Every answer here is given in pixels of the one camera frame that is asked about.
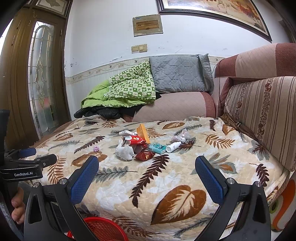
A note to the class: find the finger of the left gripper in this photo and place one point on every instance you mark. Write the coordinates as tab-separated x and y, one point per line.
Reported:
19	154
42	162

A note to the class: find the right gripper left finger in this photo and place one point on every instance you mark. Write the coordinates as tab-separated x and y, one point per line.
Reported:
51	213

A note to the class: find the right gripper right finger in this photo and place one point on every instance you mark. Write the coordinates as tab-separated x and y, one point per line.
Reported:
253	222

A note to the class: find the small pink wrapper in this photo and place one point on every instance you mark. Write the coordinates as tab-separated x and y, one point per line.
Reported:
96	149

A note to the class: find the white plastic bag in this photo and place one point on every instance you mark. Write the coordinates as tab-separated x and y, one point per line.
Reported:
124	152

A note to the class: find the red snack wrapper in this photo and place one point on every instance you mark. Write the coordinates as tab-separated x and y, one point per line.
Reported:
134	140

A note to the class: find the clear plastic bag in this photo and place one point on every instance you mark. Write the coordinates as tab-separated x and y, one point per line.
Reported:
181	136

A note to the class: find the small white bottle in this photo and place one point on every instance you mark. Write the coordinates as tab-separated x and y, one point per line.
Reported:
172	147

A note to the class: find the dark red foil wrapper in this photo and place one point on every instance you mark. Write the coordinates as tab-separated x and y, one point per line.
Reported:
144	155

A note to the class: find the orange cardboard box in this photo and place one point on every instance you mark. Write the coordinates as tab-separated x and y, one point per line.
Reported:
142	132

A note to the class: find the teal small box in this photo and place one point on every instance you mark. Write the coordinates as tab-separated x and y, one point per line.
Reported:
157	148

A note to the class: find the red mesh trash basket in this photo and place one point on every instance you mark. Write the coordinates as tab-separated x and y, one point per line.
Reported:
106	230

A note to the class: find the person's left hand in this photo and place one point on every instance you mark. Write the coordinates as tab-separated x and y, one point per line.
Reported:
18	214

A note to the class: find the orange cartoon floor mat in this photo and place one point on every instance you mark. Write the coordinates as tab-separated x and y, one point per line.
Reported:
282	209

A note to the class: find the wooden glass door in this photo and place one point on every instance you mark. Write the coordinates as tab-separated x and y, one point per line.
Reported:
33	85

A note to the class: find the white tube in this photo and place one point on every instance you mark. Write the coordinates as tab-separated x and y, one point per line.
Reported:
127	133

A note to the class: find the leaf-pattern fleece blanket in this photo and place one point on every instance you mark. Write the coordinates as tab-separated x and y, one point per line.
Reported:
162	198

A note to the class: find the striped sofa back cushion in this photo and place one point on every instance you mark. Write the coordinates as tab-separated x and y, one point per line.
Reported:
266	108

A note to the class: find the green patterned quilt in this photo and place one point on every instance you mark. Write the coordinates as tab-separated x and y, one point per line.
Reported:
134	86

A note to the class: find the pink sofa armrest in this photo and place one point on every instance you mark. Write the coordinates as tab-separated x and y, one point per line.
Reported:
176	106

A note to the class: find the grey quilted pillow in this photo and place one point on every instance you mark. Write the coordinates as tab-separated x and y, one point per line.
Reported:
182	73

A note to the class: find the pink sofa backrest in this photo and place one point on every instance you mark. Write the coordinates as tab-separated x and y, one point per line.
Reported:
271	60

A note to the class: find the framed painting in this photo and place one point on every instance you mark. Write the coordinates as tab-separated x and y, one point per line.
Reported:
244	14

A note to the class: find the beige wall switch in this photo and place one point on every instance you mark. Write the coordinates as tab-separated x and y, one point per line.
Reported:
139	48

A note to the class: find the wall electrical panel box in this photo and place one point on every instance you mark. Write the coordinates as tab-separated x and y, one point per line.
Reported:
147	25

